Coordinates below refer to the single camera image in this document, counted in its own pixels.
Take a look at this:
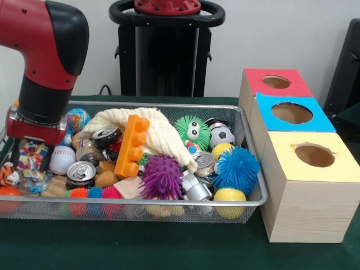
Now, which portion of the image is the large blue spiky ball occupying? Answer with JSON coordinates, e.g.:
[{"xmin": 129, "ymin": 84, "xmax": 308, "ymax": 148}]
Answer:
[{"xmin": 213, "ymin": 147, "xmax": 260, "ymax": 195}]

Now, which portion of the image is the black chair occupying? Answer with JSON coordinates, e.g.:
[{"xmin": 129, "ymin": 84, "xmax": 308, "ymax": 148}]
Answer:
[{"xmin": 325, "ymin": 19, "xmax": 360, "ymax": 119}]

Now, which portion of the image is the colourful patterned cloth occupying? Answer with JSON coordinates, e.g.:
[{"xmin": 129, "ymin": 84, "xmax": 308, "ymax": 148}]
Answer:
[{"xmin": 18, "ymin": 141, "xmax": 50, "ymax": 170}]

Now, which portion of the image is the cream knitted cloth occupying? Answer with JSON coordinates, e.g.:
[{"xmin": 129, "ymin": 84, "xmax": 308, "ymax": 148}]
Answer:
[{"xmin": 83, "ymin": 107, "xmax": 199, "ymax": 174}]

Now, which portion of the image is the multicoloured swirl ball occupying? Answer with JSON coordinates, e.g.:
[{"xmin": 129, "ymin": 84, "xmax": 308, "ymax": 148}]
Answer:
[{"xmin": 66, "ymin": 108, "xmax": 91, "ymax": 133}]

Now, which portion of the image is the wooden box with three holes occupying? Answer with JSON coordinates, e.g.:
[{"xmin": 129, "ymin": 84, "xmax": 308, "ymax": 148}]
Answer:
[{"xmin": 238, "ymin": 68, "xmax": 360, "ymax": 244}]

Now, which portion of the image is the purple spiky ball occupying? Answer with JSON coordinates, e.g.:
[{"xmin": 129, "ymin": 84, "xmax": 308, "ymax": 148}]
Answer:
[{"xmin": 139, "ymin": 155, "xmax": 183, "ymax": 201}]

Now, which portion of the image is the yellow ball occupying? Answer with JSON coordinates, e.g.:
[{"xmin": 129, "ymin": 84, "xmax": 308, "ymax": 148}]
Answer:
[
  {"xmin": 213, "ymin": 187, "xmax": 247, "ymax": 220},
  {"xmin": 211, "ymin": 143, "xmax": 234, "ymax": 162}
]

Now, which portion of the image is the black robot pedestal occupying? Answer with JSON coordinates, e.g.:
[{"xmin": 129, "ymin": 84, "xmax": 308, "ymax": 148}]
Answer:
[{"xmin": 109, "ymin": 0, "xmax": 227, "ymax": 97}]

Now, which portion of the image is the small soccer ball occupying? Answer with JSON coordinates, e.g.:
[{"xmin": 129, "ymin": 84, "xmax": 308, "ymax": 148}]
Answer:
[{"xmin": 208, "ymin": 123, "xmax": 236, "ymax": 149}]

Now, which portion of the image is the orange toy building block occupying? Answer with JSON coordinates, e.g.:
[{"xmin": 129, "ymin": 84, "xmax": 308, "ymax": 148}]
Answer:
[{"xmin": 114, "ymin": 115, "xmax": 151, "ymax": 178}]

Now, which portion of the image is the green googly-eyed spiky ball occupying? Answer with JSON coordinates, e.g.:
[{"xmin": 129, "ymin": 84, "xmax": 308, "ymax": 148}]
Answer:
[{"xmin": 174, "ymin": 116, "xmax": 212, "ymax": 151}]

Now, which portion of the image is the clear plastic packet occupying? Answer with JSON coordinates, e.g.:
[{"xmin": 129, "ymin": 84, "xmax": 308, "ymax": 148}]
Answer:
[{"xmin": 22, "ymin": 172, "xmax": 52, "ymax": 195}]

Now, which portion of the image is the dark metal can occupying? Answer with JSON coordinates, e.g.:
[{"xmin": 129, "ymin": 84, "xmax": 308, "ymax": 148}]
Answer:
[{"xmin": 66, "ymin": 161, "xmax": 97, "ymax": 190}]

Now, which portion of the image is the dark green table cloth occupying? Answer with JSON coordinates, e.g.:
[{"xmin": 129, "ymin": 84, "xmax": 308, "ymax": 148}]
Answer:
[{"xmin": 0, "ymin": 94, "xmax": 360, "ymax": 270}]

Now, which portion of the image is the shallow clear mesh bin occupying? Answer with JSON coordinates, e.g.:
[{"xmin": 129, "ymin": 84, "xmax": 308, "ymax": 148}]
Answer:
[{"xmin": 0, "ymin": 100, "xmax": 268, "ymax": 224}]

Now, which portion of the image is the silver metal pipe fitting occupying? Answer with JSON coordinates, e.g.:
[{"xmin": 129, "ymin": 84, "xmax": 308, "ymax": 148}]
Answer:
[{"xmin": 181, "ymin": 170, "xmax": 213, "ymax": 202}]

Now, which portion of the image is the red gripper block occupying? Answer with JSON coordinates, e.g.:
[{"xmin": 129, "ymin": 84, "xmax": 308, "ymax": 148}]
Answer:
[{"xmin": 6, "ymin": 107, "xmax": 68, "ymax": 172}]

